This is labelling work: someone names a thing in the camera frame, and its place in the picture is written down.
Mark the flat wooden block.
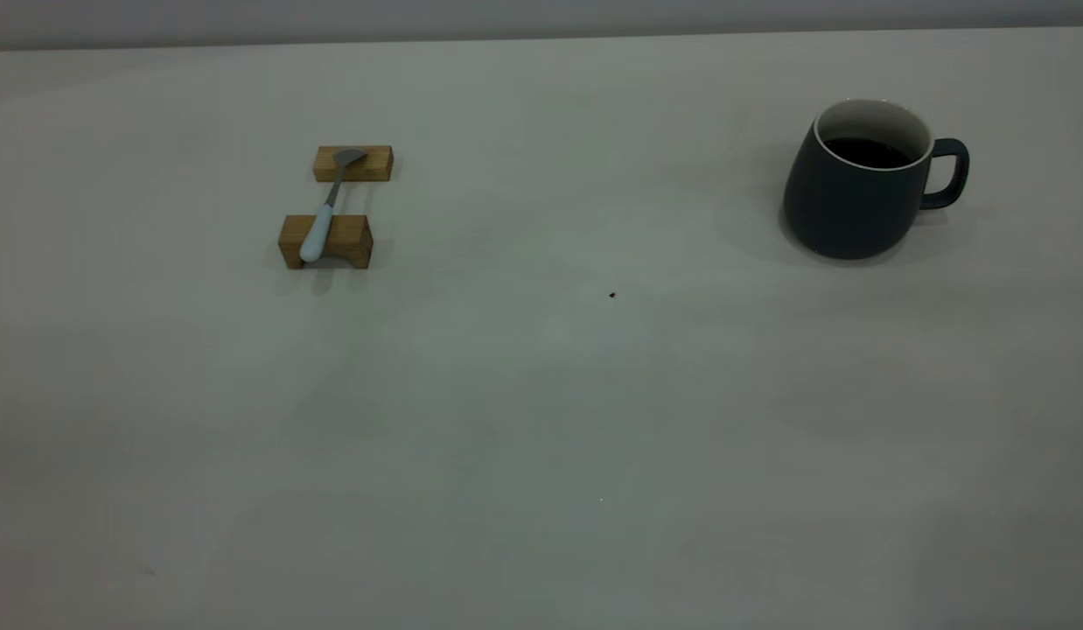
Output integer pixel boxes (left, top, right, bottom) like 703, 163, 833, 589
312, 144, 394, 183

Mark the spoon with white handle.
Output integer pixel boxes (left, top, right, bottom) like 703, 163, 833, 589
298, 148, 368, 263

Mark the dark coffee liquid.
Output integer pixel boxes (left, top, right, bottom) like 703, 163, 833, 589
823, 137, 914, 170

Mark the dark grey ceramic mug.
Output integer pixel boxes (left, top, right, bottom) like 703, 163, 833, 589
782, 98, 971, 261

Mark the notched wooden block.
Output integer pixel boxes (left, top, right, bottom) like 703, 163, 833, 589
277, 213, 374, 270

